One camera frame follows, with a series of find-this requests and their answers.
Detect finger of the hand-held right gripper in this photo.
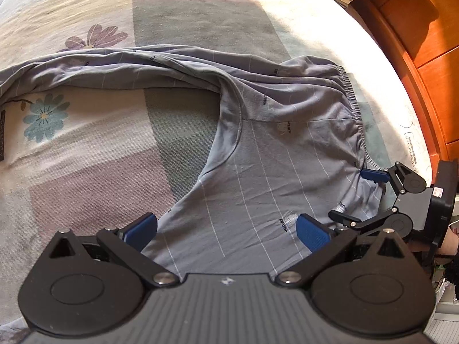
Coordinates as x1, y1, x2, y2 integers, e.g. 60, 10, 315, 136
359, 161, 414, 202
329, 208, 394, 234

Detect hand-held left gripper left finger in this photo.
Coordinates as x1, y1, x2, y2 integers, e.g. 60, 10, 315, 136
48, 212, 178, 289

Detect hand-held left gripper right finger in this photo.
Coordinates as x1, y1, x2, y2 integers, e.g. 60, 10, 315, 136
296, 214, 407, 289

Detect grey printed pants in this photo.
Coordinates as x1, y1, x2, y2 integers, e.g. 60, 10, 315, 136
0, 45, 386, 276

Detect patchwork floral bed sheet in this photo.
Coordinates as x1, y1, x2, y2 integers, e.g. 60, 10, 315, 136
0, 0, 442, 276

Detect wooden headboard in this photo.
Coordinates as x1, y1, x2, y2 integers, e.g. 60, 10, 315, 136
349, 0, 459, 173

